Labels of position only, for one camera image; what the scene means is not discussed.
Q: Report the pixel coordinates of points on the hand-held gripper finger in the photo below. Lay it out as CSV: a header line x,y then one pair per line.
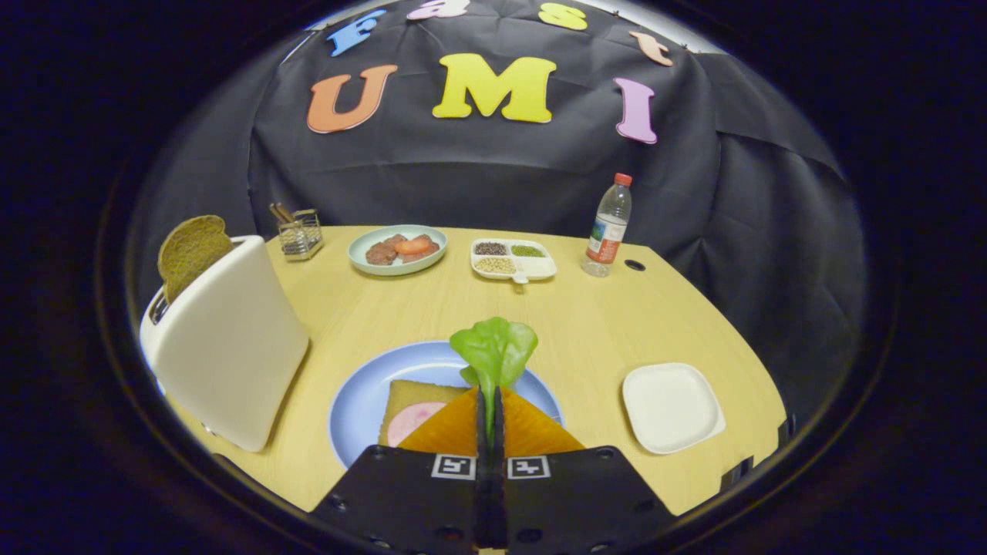
x,y
483,501
500,501

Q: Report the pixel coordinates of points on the green lettuce leaf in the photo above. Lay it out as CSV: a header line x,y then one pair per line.
x,y
493,351

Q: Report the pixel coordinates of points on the toasted brown bread slice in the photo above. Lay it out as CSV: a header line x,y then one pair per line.
x,y
189,250

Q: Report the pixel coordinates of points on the pink ham slice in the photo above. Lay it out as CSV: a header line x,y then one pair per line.
x,y
412,420

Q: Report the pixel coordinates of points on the square tan bread slice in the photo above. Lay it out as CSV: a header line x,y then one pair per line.
x,y
409,393

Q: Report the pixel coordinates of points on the blue plate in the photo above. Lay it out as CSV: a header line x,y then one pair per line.
x,y
362,401

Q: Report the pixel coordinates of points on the small white square plate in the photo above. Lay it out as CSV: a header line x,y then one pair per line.
x,y
671,408

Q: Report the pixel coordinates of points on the white divided seasoning dish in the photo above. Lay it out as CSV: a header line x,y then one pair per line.
x,y
540,267

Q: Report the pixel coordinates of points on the pale green plate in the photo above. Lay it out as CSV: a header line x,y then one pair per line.
x,y
397,270

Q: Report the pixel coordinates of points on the brown meat patty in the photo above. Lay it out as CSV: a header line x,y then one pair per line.
x,y
432,251
380,253

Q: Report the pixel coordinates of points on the red tomato slice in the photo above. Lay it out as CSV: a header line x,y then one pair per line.
x,y
414,245

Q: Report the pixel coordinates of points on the clear plastic water bottle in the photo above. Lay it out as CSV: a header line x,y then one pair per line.
x,y
609,231

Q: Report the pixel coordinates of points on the white toaster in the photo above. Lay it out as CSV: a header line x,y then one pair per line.
x,y
231,347

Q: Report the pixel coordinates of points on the black backdrop cloth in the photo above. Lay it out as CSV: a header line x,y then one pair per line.
x,y
478,177

